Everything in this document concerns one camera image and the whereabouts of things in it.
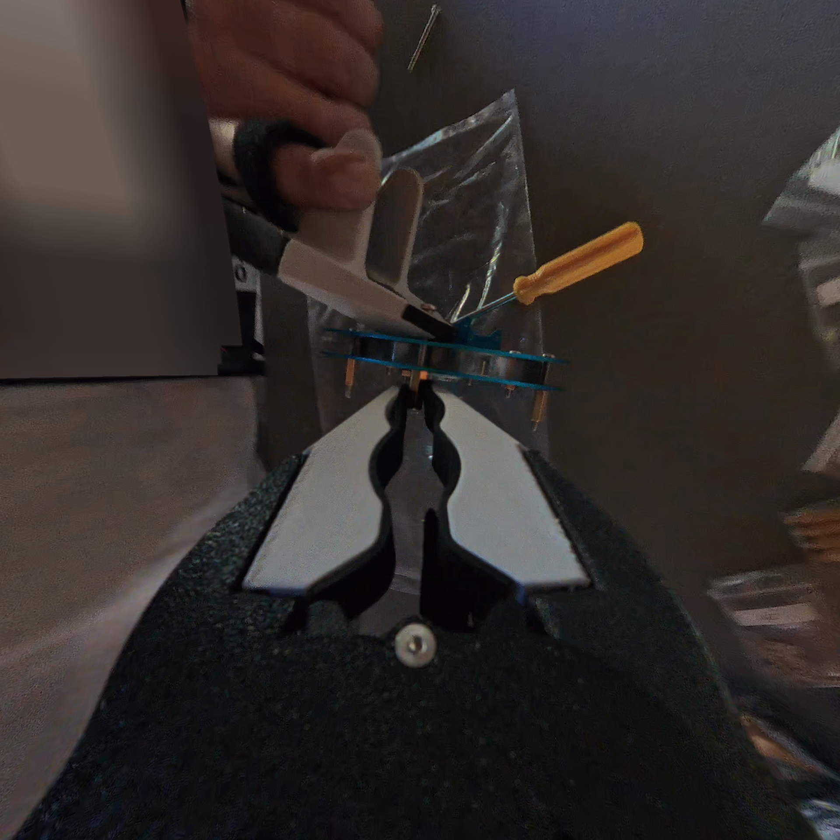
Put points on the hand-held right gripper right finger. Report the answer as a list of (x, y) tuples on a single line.
[(512, 518)]

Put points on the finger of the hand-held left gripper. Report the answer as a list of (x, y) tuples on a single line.
[(341, 279)]

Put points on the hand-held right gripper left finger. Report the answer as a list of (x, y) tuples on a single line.
[(321, 518)]

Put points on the blue round turntable base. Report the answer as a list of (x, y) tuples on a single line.
[(459, 358)]

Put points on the grey desk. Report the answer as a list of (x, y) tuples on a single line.
[(656, 131)]

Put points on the person's left hand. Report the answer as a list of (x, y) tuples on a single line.
[(295, 65)]

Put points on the clear plastic bag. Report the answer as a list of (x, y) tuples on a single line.
[(472, 216)]

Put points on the thin metal pin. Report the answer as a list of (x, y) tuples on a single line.
[(423, 36)]

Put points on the pile of small parts bags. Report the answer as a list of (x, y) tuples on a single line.
[(814, 262)]

